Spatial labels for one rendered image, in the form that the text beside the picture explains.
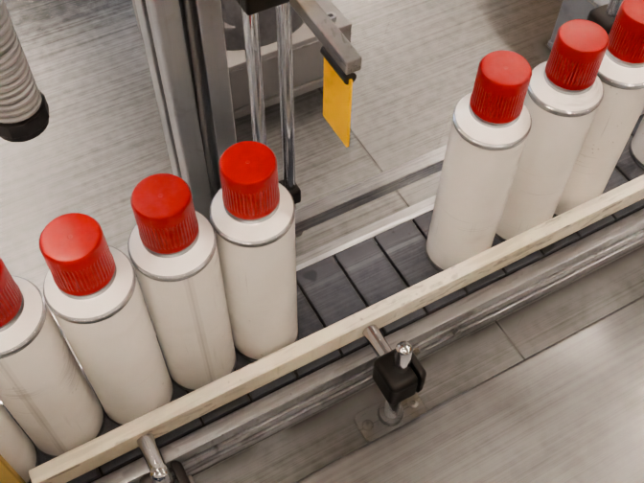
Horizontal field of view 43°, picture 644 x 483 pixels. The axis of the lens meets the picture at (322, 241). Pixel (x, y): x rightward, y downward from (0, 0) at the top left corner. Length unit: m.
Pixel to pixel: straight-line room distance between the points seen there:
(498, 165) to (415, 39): 0.39
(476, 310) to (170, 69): 0.30
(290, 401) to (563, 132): 0.27
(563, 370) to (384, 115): 0.33
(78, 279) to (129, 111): 0.43
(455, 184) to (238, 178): 0.18
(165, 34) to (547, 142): 0.27
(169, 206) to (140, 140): 0.38
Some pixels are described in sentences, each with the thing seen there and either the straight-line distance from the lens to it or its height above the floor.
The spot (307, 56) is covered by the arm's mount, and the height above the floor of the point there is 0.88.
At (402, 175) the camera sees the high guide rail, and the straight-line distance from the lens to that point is 0.61.
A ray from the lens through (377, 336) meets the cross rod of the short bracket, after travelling 0.59.
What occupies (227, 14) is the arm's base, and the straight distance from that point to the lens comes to 0.78.
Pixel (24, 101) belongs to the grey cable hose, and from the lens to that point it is 0.49.
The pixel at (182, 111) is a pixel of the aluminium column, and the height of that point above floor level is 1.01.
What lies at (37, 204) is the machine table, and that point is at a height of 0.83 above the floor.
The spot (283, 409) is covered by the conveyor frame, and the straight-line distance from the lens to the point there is 0.61.
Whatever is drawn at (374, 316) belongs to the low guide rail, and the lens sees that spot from 0.60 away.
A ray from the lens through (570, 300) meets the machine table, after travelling 0.73.
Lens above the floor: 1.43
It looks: 56 degrees down
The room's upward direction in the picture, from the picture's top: 1 degrees clockwise
